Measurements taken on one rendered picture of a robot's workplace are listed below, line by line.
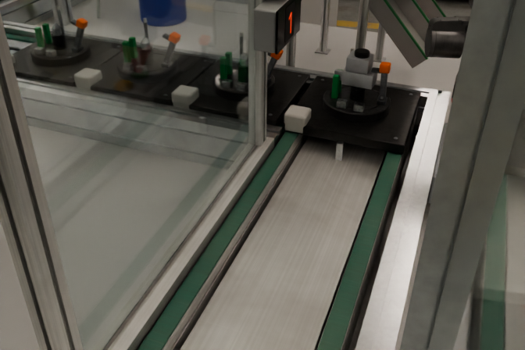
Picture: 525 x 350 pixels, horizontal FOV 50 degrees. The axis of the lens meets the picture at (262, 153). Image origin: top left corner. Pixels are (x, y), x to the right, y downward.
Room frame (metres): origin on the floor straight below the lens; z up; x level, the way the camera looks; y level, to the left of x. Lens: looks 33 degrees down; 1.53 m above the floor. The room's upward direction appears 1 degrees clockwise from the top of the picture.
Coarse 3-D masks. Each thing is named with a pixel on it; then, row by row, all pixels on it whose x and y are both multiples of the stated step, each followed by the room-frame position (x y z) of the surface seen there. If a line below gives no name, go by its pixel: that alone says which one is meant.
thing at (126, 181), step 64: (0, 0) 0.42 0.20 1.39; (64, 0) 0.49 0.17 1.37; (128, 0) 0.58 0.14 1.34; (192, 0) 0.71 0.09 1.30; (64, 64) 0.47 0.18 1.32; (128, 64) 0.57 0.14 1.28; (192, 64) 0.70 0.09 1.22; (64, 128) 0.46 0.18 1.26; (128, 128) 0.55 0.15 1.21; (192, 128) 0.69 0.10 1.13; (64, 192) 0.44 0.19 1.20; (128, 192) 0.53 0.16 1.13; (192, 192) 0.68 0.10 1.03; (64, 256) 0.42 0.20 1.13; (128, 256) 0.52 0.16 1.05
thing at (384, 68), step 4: (380, 64) 1.04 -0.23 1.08; (384, 64) 1.04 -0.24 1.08; (388, 64) 1.04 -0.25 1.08; (372, 68) 1.05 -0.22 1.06; (376, 68) 1.05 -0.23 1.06; (380, 68) 1.04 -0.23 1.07; (384, 68) 1.03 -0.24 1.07; (388, 68) 1.03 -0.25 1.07; (372, 72) 1.04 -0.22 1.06; (376, 72) 1.04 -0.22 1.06; (380, 72) 1.04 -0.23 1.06; (384, 72) 1.03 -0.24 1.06; (388, 72) 1.03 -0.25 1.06; (384, 76) 1.04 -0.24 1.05; (380, 80) 1.04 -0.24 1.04; (384, 80) 1.04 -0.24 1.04; (380, 84) 1.04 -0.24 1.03; (384, 84) 1.04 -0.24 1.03; (380, 88) 1.04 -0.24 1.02; (384, 88) 1.03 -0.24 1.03; (380, 92) 1.04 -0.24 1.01; (384, 92) 1.03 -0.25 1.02; (380, 96) 1.04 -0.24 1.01; (384, 96) 1.03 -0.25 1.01
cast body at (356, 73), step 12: (360, 48) 1.07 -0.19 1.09; (348, 60) 1.05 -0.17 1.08; (360, 60) 1.04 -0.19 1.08; (372, 60) 1.06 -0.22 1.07; (336, 72) 1.07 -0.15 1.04; (348, 72) 1.05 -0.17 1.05; (360, 72) 1.04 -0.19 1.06; (348, 84) 1.05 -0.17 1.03; (360, 84) 1.04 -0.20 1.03; (372, 84) 1.03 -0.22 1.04
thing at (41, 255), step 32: (0, 32) 0.40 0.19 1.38; (0, 64) 0.39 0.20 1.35; (0, 96) 0.38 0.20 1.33; (0, 128) 0.38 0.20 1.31; (0, 160) 0.38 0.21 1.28; (32, 160) 0.40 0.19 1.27; (0, 192) 0.38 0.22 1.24; (32, 192) 0.39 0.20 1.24; (32, 224) 0.38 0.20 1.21; (32, 256) 0.38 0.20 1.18; (32, 288) 0.38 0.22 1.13; (64, 288) 0.40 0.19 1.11; (32, 320) 0.38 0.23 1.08; (64, 320) 0.40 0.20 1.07
